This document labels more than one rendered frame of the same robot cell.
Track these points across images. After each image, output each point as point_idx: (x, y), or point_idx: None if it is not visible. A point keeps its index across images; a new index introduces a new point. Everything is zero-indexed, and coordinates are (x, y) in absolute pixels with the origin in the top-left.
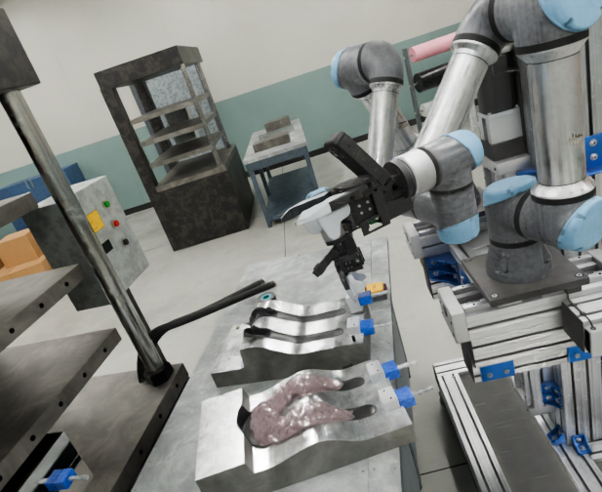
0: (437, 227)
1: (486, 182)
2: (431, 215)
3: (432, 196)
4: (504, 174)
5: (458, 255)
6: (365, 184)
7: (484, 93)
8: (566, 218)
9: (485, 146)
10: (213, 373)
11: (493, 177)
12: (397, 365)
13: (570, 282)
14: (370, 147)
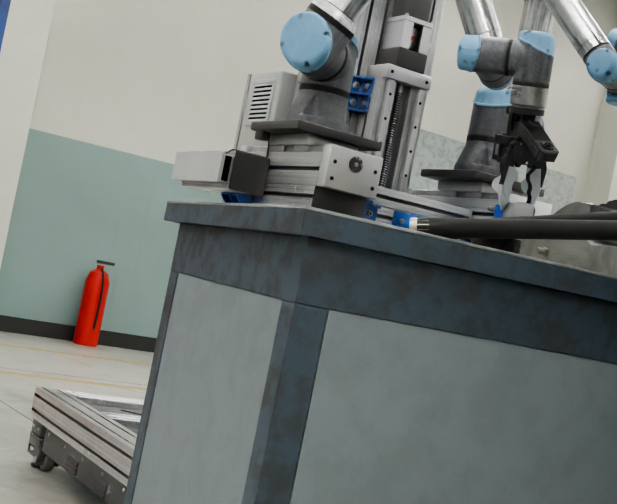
0: None
1: (391, 99)
2: None
3: None
4: (425, 91)
5: (391, 191)
6: None
7: (432, 0)
8: (541, 120)
9: (410, 56)
10: None
11: (393, 95)
12: None
13: None
14: (492, 4)
